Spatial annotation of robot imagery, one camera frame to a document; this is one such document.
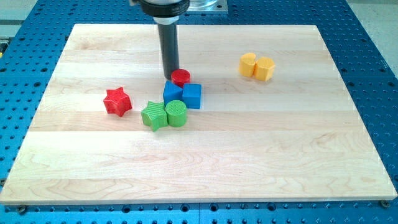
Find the light wooden board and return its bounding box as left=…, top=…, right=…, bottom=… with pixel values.
left=1, top=24, right=397, bottom=205

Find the blue cube block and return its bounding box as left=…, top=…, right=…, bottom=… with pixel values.
left=182, top=83, right=201, bottom=109

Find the blue triangle block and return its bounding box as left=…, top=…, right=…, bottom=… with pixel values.
left=163, top=81, right=183, bottom=105

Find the green cylinder block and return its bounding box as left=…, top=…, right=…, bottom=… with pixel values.
left=165, top=100, right=187, bottom=127

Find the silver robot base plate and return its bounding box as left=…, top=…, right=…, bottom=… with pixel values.
left=188, top=0, right=228, bottom=13

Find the red star block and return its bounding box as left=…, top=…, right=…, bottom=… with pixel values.
left=103, top=86, right=132, bottom=117

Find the green star block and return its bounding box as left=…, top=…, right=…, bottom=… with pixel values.
left=141, top=101, right=168, bottom=131

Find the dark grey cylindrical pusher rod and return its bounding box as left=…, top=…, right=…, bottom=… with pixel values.
left=154, top=16, right=179, bottom=80

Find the yellow hexagon block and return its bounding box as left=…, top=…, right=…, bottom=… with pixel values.
left=254, top=57, right=275, bottom=82

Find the yellow heart block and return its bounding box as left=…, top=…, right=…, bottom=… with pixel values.
left=238, top=53, right=256, bottom=77

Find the red cylinder block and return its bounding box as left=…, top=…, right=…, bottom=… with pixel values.
left=171, top=68, right=190, bottom=88

